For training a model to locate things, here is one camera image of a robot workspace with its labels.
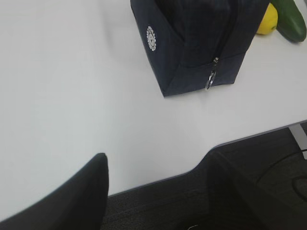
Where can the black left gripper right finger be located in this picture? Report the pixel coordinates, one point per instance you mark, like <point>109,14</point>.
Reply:
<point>271,211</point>

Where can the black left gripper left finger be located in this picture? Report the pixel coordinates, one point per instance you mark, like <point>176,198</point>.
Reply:
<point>78,204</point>

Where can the navy blue lunch bag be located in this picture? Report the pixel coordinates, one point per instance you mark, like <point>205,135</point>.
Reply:
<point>196,44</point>

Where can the yellow lemon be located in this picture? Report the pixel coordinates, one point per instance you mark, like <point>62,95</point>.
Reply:
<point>269,21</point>

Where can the green cucumber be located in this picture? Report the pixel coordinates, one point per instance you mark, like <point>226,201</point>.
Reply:
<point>291,23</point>

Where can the white table leg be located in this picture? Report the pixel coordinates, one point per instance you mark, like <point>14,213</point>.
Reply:
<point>300,137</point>

